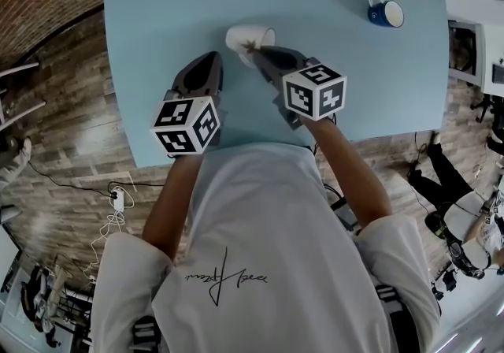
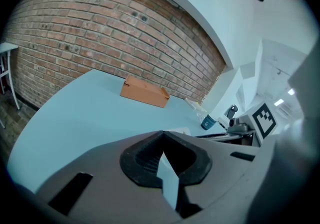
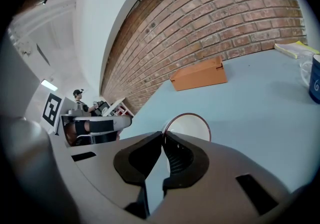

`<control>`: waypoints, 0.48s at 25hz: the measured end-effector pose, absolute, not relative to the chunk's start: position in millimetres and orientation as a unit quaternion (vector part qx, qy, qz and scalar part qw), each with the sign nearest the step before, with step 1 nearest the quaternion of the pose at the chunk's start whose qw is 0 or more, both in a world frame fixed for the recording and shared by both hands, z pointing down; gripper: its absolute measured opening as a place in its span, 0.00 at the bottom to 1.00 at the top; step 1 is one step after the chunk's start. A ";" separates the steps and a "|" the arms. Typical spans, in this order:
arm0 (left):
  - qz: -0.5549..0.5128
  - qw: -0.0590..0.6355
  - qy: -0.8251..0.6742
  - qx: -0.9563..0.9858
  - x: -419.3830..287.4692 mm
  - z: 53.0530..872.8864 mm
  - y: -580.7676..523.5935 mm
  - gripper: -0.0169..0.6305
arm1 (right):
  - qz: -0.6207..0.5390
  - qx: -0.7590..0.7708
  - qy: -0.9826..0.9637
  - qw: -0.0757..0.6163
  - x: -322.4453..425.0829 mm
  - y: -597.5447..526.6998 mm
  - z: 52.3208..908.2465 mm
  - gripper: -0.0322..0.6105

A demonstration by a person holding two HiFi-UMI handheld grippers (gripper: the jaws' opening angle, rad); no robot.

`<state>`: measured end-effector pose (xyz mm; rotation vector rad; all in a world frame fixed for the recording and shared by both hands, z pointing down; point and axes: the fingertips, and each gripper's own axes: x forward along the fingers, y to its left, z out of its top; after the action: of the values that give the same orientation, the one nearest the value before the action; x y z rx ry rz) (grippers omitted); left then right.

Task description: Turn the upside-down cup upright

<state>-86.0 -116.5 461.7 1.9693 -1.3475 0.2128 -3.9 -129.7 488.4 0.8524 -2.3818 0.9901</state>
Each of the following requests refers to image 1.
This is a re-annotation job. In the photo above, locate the person's white shirt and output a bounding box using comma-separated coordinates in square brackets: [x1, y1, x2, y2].
[90, 142, 442, 353]

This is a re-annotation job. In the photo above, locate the person's left forearm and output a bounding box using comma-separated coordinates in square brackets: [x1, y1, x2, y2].
[141, 154, 206, 264]

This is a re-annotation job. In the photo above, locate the black backpack strap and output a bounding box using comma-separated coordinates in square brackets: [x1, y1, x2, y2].
[132, 315, 158, 353]
[373, 284, 418, 353]

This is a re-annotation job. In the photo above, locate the white desk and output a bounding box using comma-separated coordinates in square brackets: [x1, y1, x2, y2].
[447, 0, 504, 96]

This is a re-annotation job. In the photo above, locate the white mug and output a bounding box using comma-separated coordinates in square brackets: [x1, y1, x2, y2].
[224, 23, 277, 69]

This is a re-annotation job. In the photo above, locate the small white table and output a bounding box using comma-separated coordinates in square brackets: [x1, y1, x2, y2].
[0, 61, 47, 132]

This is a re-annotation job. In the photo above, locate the blue enamel mug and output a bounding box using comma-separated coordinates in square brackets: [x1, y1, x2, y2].
[367, 0, 406, 28]

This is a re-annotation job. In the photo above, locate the white cable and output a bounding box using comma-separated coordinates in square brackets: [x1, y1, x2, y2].
[84, 209, 127, 277]

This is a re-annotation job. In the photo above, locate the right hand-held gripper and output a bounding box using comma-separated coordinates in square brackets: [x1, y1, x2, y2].
[251, 46, 348, 131]

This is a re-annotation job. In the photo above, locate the person's right forearm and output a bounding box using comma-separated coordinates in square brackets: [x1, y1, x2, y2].
[306, 117, 395, 229]

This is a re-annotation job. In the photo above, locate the black cable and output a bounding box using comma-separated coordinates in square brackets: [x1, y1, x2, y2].
[108, 181, 165, 210]
[27, 162, 115, 197]

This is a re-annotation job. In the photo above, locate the light blue table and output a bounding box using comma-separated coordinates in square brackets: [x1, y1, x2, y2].
[102, 0, 450, 169]

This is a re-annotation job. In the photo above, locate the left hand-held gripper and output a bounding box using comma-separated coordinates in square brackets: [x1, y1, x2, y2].
[149, 50, 226, 158]

